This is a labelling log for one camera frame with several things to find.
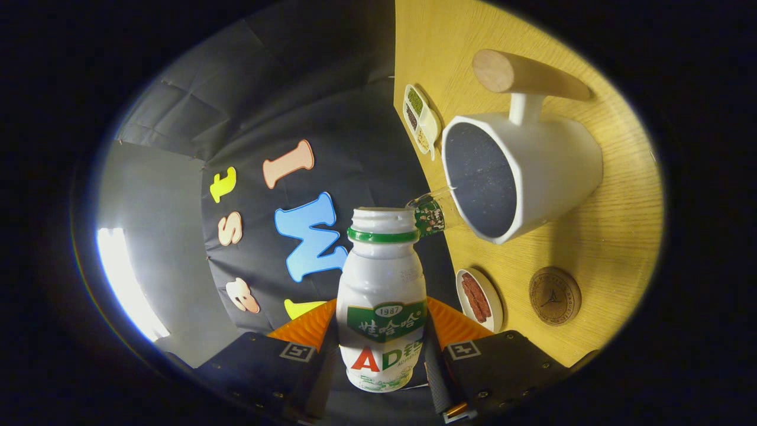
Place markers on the clear plastic water bottle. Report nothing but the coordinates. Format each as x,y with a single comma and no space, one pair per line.
430,216

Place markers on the round wooden coaster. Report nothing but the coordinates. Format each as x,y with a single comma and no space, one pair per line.
555,296

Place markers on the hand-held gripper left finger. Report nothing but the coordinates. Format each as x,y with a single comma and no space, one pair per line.
260,370

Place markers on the wooden table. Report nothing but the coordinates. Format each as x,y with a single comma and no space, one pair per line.
615,236

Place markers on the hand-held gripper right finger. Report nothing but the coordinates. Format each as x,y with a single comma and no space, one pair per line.
502,367

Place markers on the white divided snack dish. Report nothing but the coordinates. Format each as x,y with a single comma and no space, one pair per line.
427,124

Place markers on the black backdrop cloth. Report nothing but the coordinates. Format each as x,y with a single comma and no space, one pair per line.
355,148

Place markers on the brown meat strip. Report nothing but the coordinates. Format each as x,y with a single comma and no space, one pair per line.
475,297

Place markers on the white juice bottle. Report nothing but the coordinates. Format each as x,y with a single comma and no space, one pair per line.
381,284

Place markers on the white round plate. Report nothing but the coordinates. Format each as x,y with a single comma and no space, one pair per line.
492,296

